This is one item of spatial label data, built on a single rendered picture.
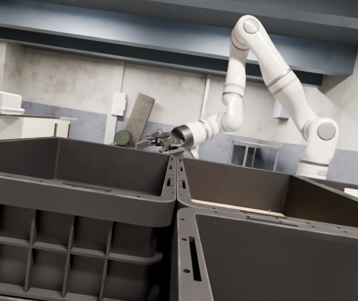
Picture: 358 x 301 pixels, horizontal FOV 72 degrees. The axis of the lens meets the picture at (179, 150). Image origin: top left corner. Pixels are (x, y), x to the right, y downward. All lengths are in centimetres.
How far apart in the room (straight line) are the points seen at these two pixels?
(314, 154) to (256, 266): 71
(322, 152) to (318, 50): 402
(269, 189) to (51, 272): 51
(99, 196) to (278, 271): 16
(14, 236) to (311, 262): 27
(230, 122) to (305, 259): 61
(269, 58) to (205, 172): 47
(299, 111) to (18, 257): 88
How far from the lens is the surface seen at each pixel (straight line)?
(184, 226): 18
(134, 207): 23
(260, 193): 65
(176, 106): 779
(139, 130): 750
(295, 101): 94
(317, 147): 92
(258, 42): 91
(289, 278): 25
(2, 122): 387
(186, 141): 71
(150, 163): 61
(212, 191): 62
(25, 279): 29
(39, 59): 948
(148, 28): 466
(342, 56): 501
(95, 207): 23
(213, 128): 78
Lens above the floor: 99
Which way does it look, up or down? 5 degrees down
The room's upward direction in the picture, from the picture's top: 9 degrees clockwise
